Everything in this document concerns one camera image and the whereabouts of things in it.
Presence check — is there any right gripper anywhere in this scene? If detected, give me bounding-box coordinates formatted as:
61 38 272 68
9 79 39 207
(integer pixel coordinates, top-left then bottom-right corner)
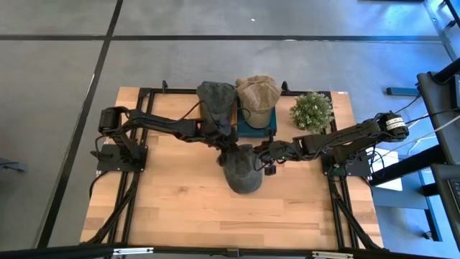
253 140 301 165

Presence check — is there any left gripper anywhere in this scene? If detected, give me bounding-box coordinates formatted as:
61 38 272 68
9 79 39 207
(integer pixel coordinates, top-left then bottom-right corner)
203 120 239 167

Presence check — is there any dark green cap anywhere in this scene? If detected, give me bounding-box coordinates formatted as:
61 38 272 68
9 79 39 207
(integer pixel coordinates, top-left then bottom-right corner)
196 81 238 137
222 143 265 195

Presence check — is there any tan cap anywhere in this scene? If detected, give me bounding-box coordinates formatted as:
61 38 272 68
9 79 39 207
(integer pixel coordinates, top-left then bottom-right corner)
235 75 282 130

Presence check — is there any blue plastic bin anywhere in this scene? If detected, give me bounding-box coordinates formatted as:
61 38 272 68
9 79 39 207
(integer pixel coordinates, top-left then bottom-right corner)
236 106 277 139

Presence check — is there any orange plastic bin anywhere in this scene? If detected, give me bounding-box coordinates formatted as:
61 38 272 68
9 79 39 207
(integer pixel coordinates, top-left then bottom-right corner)
196 86 239 137

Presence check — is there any small green potted plant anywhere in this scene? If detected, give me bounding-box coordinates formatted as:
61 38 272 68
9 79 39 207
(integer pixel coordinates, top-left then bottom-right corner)
290 91 335 135

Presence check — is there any white sheet under table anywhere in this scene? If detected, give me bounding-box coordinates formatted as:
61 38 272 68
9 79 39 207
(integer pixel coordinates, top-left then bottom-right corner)
372 147 403 191

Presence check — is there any black desk beam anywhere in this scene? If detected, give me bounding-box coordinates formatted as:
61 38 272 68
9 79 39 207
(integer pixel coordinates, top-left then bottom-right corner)
369 145 446 187

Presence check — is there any blue bar on floor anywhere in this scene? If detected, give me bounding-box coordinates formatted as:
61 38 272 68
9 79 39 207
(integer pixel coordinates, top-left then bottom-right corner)
386 87 420 96

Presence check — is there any grey side desk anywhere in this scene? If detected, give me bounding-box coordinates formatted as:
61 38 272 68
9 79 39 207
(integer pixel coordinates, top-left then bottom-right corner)
416 70 460 166

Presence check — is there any grey lower desk surface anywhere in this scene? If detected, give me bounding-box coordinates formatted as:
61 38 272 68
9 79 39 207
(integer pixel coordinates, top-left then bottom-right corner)
431 163 460 249

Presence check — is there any black keyboard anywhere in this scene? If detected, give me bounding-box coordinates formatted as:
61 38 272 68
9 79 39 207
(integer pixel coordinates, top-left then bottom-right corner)
446 178 460 213

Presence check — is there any dark object on floor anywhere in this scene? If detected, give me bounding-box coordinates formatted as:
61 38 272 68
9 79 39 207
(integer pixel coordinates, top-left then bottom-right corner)
0 157 29 173

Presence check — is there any black aluminium table frame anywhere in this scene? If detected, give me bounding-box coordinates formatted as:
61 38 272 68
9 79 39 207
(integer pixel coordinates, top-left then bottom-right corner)
86 79 384 253

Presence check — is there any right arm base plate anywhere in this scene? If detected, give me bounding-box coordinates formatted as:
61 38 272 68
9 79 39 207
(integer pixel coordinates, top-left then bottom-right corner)
321 149 373 178

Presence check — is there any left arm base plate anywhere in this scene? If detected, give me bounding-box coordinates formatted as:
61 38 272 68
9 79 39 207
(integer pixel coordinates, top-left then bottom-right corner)
91 143 148 173

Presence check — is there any silver rail bracket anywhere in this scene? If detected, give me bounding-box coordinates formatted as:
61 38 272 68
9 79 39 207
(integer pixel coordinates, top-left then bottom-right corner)
311 251 354 259
113 247 155 256

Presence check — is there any white cable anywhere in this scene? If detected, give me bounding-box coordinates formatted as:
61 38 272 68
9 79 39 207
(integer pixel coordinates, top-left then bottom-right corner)
413 114 460 145

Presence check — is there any black camera rig rail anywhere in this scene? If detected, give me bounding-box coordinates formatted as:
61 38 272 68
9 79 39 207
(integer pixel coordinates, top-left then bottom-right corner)
0 243 460 259

